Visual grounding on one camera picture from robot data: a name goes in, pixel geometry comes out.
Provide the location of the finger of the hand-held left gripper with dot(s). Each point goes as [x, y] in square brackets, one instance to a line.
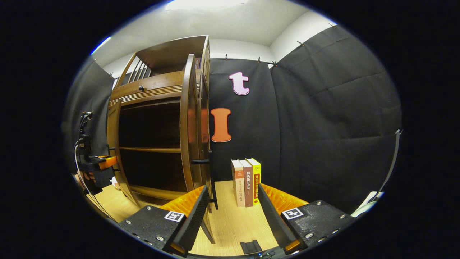
[107, 162]

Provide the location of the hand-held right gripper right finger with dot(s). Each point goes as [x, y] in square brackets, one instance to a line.
[275, 219]

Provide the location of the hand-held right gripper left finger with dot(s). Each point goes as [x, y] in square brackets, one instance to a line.
[194, 219]

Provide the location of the wooden shoe cabinet door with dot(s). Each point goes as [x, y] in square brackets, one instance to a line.
[187, 126]

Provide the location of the wooden double-door shoe cabinet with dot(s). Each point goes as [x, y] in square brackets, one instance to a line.
[161, 54]

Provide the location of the wooden cabinet shelf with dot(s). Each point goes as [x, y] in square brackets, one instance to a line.
[151, 149]

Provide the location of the wooden cabinet drawer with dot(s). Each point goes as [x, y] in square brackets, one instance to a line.
[158, 84]

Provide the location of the small white object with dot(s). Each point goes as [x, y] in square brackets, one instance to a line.
[115, 183]

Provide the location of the yellow book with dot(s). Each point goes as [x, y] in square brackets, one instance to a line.
[256, 180]

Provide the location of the brown book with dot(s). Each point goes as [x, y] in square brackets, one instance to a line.
[248, 183]

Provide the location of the white and orange book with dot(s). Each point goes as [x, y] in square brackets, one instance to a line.
[238, 183]

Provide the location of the white flat object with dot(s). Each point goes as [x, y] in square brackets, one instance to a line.
[366, 205]

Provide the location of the black backdrop cloth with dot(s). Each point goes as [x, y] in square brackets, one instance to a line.
[323, 126]

